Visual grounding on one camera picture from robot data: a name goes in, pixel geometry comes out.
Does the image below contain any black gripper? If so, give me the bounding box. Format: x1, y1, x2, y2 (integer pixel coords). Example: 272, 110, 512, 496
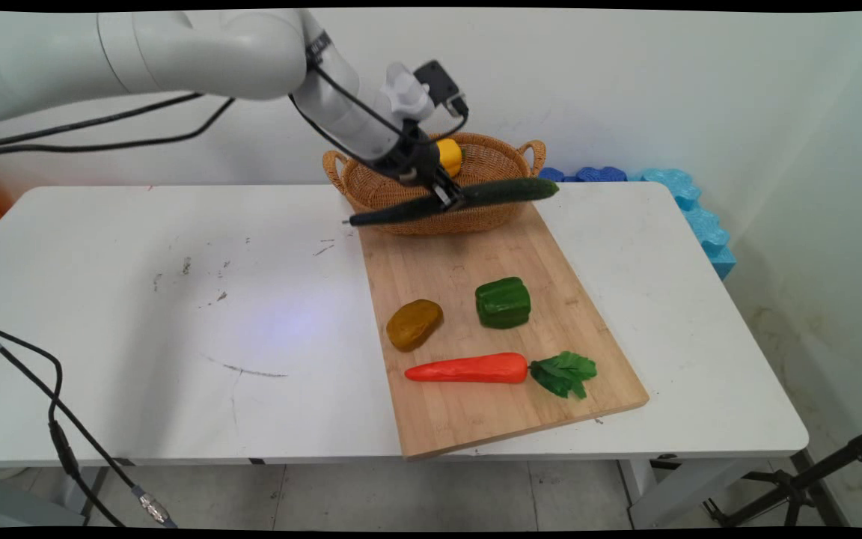
374, 135, 469, 212

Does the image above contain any dark green toy cucumber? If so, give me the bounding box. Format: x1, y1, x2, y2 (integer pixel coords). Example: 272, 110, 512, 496
342, 177, 560, 228

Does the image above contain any yellow toy bell pepper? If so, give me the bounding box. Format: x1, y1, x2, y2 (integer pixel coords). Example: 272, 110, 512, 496
435, 138, 464, 179

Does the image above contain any woven wicker basket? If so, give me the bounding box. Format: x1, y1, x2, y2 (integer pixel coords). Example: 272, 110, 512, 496
323, 133, 547, 237

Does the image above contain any green toy bell pepper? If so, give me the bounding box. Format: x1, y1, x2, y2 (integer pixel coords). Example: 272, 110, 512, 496
475, 276, 533, 330

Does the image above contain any brown toy potato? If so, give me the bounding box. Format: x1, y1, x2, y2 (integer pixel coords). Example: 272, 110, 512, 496
386, 299, 444, 353

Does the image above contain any dark blue foam piece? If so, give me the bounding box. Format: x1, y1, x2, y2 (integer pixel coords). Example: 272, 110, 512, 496
534, 166, 629, 184

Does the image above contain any orange toy carrot with leaves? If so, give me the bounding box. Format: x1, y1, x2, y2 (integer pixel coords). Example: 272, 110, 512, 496
404, 350, 599, 401

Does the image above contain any wooden cutting board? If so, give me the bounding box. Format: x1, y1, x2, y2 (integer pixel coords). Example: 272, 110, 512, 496
356, 202, 651, 460

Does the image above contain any light blue foam piece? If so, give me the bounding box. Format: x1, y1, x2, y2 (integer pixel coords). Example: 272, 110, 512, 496
641, 168, 738, 281

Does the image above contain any white table leg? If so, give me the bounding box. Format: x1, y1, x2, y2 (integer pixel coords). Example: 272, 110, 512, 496
57, 465, 111, 525
617, 457, 742, 529

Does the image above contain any black tripod stand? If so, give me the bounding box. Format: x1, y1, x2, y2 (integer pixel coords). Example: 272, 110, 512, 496
652, 423, 862, 529

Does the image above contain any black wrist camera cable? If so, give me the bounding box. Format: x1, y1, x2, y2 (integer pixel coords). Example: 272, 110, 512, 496
287, 45, 471, 164

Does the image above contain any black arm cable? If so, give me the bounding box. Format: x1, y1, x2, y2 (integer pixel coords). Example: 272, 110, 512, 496
0, 91, 206, 152
0, 96, 236, 159

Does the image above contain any black looping cable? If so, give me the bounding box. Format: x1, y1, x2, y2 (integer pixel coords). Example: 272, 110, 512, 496
0, 326, 129, 528

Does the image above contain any black cable with metal connector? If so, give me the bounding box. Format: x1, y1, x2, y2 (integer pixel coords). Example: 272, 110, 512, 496
0, 320, 179, 529

